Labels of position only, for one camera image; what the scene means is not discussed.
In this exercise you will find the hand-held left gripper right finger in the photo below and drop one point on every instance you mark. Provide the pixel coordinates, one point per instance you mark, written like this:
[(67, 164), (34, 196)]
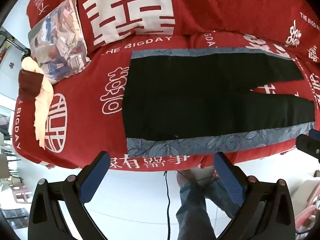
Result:
[(230, 180)]

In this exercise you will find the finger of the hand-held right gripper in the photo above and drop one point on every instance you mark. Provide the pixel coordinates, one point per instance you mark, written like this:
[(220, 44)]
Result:
[(314, 133), (306, 146)]

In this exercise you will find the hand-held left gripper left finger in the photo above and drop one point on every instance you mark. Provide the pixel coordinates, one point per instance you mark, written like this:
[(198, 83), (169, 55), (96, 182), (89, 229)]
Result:
[(96, 177)]

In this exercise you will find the person's leg in jeans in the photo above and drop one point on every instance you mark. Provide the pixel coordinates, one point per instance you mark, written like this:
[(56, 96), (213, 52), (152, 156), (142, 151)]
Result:
[(220, 195), (192, 210)]

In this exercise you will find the black trousers with blue trim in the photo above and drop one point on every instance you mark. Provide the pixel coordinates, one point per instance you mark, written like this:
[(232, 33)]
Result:
[(200, 145)]

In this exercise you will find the red printed bed sheet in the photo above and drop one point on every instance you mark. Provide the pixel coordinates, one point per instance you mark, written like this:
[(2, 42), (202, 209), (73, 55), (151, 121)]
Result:
[(90, 110)]

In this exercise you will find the pink furniture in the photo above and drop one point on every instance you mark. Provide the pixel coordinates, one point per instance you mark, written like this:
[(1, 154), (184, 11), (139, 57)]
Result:
[(308, 217)]

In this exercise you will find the pink chair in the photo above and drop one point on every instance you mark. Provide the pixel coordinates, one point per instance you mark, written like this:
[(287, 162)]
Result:
[(22, 195)]

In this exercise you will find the cream cloth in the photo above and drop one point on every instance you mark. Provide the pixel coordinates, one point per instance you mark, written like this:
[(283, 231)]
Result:
[(43, 105)]

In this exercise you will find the dark red cloth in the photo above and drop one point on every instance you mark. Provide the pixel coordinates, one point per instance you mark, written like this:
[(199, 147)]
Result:
[(29, 83)]

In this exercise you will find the printed figure pillow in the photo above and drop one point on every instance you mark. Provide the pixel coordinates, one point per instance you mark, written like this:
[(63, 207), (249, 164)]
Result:
[(58, 45)]

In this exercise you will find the black metal rack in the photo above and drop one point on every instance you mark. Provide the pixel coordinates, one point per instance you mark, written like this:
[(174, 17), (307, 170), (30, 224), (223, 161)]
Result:
[(12, 43)]

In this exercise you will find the red printed quilt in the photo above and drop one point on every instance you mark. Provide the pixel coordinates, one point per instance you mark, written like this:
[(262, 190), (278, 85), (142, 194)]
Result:
[(200, 7)]

